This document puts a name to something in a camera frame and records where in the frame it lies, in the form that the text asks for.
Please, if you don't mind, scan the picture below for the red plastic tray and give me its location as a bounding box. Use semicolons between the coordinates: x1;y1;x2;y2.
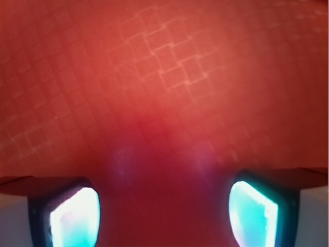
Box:
1;1;328;246

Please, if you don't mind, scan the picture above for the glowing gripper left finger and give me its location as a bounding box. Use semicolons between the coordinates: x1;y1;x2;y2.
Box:
1;176;100;246

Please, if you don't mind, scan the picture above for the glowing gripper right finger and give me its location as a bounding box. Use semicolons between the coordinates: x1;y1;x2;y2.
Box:
229;168;328;246

